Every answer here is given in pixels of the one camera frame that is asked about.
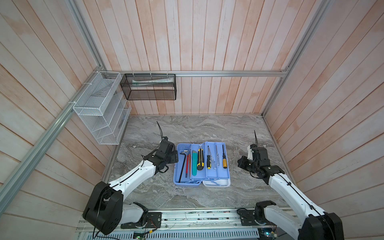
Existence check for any black long hex key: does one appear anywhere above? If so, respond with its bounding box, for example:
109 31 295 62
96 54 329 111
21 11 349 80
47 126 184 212
178 151 188 183

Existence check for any red sleeved hex key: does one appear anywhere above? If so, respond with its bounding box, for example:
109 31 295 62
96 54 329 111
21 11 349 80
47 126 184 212
185 151 191 178

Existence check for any teal utility knife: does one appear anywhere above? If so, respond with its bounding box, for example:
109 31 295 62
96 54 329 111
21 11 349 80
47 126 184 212
192 150 198 176

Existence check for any clear handled tester screwdriver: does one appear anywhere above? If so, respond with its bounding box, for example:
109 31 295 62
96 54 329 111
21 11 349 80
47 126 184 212
215 144 220 167

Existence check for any white and blue tool box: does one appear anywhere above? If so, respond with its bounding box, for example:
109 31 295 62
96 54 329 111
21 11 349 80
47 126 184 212
173 142 231 188

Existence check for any black yellow small screwdriver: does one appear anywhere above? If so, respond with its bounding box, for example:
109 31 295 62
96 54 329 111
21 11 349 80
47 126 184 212
207 146 213 170

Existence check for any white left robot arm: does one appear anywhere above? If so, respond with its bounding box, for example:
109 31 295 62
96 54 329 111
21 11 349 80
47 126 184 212
83 137 178 235

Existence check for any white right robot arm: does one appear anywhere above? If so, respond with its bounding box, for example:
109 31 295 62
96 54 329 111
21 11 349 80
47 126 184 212
238 144 345 240

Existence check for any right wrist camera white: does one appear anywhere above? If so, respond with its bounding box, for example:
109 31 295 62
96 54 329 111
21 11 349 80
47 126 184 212
247 145 254 161

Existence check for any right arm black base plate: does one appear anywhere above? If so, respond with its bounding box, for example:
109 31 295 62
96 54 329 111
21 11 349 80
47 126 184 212
237 208 265 226

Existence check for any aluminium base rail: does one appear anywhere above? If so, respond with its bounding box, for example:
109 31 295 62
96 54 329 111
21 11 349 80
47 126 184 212
74 206 325 232

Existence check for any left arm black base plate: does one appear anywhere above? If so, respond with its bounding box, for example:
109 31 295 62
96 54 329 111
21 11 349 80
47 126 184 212
121 212 162 229

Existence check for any black wire mesh basket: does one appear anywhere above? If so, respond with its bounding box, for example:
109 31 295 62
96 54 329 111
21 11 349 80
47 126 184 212
120 73 177 101

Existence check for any white ventilated cable duct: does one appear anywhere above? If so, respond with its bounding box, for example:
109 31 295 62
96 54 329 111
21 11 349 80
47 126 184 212
95 229 260 240

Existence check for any white wire mesh shelf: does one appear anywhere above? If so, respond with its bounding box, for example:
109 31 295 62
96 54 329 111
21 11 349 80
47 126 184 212
74 72 132 145

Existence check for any aluminium frame horizontal bar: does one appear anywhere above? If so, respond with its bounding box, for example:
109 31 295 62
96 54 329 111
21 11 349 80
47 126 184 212
118 70 288 78

